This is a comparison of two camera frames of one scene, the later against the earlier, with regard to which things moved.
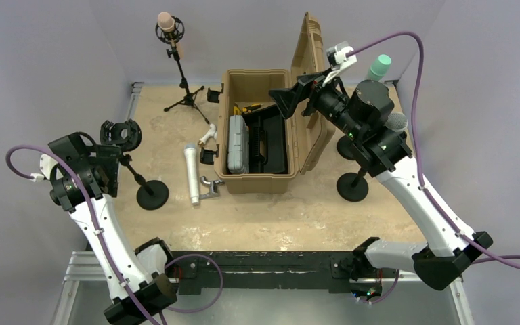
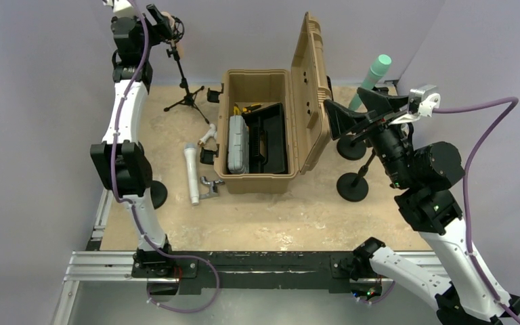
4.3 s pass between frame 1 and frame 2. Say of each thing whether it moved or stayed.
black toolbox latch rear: stayed
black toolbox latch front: stayed
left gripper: moved
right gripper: moved
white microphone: stayed
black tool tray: stayed
